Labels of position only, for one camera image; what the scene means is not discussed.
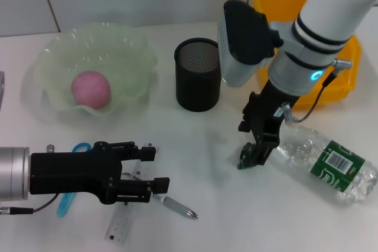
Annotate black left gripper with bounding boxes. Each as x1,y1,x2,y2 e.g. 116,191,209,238
29,140,171,205

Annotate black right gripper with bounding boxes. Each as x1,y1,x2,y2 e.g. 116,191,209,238
237,79,299,166

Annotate green plastic scrap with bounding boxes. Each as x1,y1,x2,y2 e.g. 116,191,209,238
237,142,258,171

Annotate clear green-labelled water bottle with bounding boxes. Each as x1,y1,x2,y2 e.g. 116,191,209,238
274,125,378,205

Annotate pink peach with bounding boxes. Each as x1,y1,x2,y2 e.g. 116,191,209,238
71,70,112,108

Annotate grey and clear pen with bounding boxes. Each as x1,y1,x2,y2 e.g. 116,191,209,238
119,172,199,220

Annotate transparent plastic ruler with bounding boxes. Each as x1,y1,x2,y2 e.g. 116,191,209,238
103,142,162,241

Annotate blue scissors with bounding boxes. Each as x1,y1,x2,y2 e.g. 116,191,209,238
56,142,91,218

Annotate pale green glass fruit plate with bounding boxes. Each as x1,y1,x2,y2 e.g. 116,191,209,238
34,21,160,117

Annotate black mesh cup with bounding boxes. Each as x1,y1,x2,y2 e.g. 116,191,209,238
173,37,222,113

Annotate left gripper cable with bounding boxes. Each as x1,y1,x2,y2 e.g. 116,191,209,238
0,194,64,214

